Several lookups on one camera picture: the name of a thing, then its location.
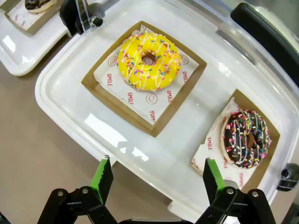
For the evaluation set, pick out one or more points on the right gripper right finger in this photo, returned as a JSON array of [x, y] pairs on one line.
[[212, 179]]

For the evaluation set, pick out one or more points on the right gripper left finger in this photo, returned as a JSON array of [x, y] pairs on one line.
[[102, 179]]

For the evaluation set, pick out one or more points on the brown cardboard donut tray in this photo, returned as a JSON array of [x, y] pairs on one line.
[[44, 22], [266, 163], [116, 107]]

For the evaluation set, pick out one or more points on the white smile print paper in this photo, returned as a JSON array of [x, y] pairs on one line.
[[140, 100], [212, 151], [21, 19]]

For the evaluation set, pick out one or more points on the chocolate drizzled donut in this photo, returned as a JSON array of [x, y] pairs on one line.
[[37, 4]]

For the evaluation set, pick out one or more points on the chocolate rainbow sprinkle donut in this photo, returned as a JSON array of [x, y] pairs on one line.
[[236, 130]]

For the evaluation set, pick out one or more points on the yellow sprinkled donut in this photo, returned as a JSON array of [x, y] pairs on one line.
[[130, 60]]

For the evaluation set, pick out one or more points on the black lid hinge knob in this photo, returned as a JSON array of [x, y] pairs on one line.
[[97, 21], [288, 176], [70, 16]]

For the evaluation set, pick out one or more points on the white display tray base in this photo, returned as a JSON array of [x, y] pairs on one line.
[[70, 105], [23, 53]]

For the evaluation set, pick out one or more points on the clear plastic display lid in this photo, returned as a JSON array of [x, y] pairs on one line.
[[245, 46]]

